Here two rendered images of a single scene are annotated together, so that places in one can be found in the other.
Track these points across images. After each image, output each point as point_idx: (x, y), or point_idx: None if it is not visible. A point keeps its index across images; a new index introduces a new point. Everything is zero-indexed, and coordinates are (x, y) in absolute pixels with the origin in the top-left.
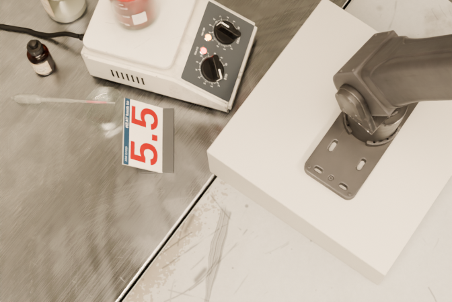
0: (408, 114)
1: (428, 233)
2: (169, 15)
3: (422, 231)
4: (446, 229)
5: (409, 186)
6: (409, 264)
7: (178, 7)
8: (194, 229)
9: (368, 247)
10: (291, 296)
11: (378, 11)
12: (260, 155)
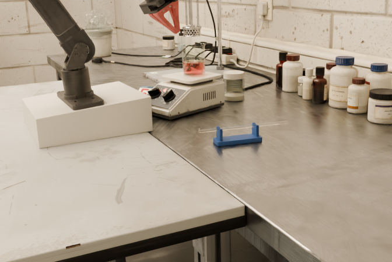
0: (67, 100)
1: (21, 130)
2: (184, 77)
3: (25, 129)
4: (16, 133)
5: (41, 103)
6: (19, 125)
7: (186, 78)
8: None
9: (36, 97)
10: None
11: (140, 142)
12: (102, 86)
